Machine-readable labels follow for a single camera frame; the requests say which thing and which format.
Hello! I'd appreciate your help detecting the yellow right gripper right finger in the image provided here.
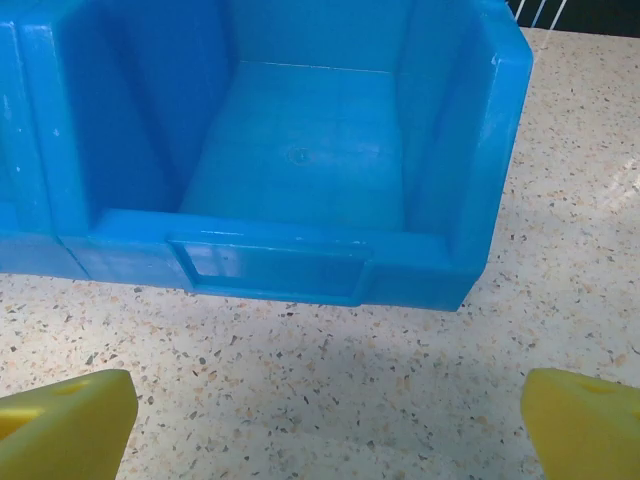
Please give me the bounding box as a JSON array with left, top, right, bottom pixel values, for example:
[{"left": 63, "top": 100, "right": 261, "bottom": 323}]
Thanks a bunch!
[{"left": 519, "top": 367, "right": 640, "bottom": 480}]

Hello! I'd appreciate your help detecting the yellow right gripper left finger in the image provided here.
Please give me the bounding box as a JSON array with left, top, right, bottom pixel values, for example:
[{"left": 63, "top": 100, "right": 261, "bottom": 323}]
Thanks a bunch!
[{"left": 0, "top": 368, "right": 140, "bottom": 480}]

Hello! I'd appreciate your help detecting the blue plastic storage bin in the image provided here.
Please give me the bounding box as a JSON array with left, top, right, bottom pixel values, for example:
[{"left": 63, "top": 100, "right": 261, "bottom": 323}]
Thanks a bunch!
[
  {"left": 19, "top": 0, "right": 535, "bottom": 315},
  {"left": 0, "top": 14, "right": 92, "bottom": 281}
]

